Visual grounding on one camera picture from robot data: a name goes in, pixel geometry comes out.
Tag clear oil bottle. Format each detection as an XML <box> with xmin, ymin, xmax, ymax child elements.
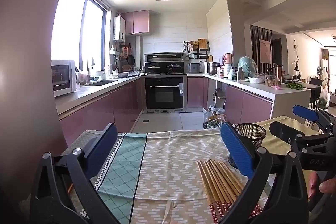
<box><xmin>211</xmin><ymin>111</ymin><xmax>223</xmax><ymax>125</ymax></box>
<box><xmin>203</xmin><ymin>108</ymin><xmax>214</xmax><ymax>130</ymax></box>

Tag kitchen window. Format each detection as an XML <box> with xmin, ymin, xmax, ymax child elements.
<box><xmin>51</xmin><ymin>0</ymin><xmax>108</xmax><ymax>75</ymax></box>

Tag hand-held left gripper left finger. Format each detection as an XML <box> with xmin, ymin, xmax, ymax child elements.
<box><xmin>30</xmin><ymin>123</ymin><xmax>118</xmax><ymax>224</ymax></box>

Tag pink wall cabinets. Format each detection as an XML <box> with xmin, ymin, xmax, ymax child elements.
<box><xmin>121</xmin><ymin>10</ymin><xmax>150</xmax><ymax>35</ymax></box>

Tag white water heater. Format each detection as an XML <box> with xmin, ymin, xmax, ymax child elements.
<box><xmin>113</xmin><ymin>15</ymin><xmax>126</xmax><ymax>43</ymax></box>

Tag steel stockpot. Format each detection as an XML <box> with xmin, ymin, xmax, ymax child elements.
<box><xmin>207</xmin><ymin>62</ymin><xmax>220</xmax><ymax>75</ymax></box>

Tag dark dining chair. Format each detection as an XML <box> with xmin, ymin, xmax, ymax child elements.
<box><xmin>307</xmin><ymin>77</ymin><xmax>324</xmax><ymax>110</ymax></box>

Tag black range hood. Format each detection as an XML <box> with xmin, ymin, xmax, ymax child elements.
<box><xmin>143</xmin><ymin>52</ymin><xmax>185</xmax><ymax>63</ymax></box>

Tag patterned beige teal tablecloth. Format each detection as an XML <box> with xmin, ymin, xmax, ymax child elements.
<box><xmin>62</xmin><ymin>126</ymin><xmax>279</xmax><ymax>224</ymax></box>

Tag pink base cabinets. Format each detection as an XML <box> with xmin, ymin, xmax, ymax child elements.
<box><xmin>187</xmin><ymin>74</ymin><xmax>311</xmax><ymax>126</ymax></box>
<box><xmin>55</xmin><ymin>76</ymin><xmax>144</xmax><ymax>146</ymax></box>

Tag dining table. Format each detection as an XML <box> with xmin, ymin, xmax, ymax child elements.
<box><xmin>283</xmin><ymin>79</ymin><xmax>323</xmax><ymax>90</ymax></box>

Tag yellow cloth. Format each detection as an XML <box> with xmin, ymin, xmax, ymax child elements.
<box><xmin>256</xmin><ymin>115</ymin><xmax>321</xmax><ymax>203</ymax></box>

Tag black mesh holder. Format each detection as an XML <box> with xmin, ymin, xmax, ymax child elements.
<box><xmin>228</xmin><ymin>123</ymin><xmax>267</xmax><ymax>170</ymax></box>

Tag white bag of greens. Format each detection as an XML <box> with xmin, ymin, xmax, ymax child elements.
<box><xmin>317</xmin><ymin>85</ymin><xmax>330</xmax><ymax>109</ymax></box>

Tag dark slatted wall panel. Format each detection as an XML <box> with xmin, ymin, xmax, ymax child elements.
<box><xmin>250</xmin><ymin>25</ymin><xmax>273</xmax><ymax>75</ymax></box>

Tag clear food container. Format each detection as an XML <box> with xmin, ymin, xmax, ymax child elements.
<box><xmin>265</xmin><ymin>76</ymin><xmax>280</xmax><ymax>87</ymax></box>

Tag white microwave oven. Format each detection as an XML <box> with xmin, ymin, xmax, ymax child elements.
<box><xmin>51</xmin><ymin>59</ymin><xmax>77</xmax><ymax>97</ymax></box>

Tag bunch of wooden chopsticks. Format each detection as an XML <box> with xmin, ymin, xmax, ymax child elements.
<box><xmin>197</xmin><ymin>159</ymin><xmax>261</xmax><ymax>219</ymax></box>

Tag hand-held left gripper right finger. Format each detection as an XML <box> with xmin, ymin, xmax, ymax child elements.
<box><xmin>220</xmin><ymin>122</ymin><xmax>307</xmax><ymax>224</ymax></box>

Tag green plastic-wrapped appliance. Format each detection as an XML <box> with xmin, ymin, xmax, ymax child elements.
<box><xmin>238</xmin><ymin>56</ymin><xmax>259</xmax><ymax>77</ymax></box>

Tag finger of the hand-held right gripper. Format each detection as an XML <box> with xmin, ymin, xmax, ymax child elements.
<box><xmin>269</xmin><ymin>121</ymin><xmax>334</xmax><ymax>152</ymax></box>
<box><xmin>293</xmin><ymin>105</ymin><xmax>336</xmax><ymax>135</ymax></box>

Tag black wall rack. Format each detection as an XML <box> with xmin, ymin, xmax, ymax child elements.
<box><xmin>183</xmin><ymin>40</ymin><xmax>210</xmax><ymax>60</ymax></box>

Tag person's right hand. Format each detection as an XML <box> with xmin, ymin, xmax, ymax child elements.
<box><xmin>308</xmin><ymin>172</ymin><xmax>336</xmax><ymax>199</ymax></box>

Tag black built-in oven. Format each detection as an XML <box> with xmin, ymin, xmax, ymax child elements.
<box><xmin>144</xmin><ymin>75</ymin><xmax>187</xmax><ymax>113</ymax></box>

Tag clear bag of greens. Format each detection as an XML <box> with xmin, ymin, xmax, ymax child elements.
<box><xmin>206</xmin><ymin>120</ymin><xmax>227</xmax><ymax>130</ymax></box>

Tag framed wall art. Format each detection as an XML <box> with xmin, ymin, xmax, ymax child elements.
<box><xmin>259</xmin><ymin>39</ymin><xmax>272</xmax><ymax>63</ymax></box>

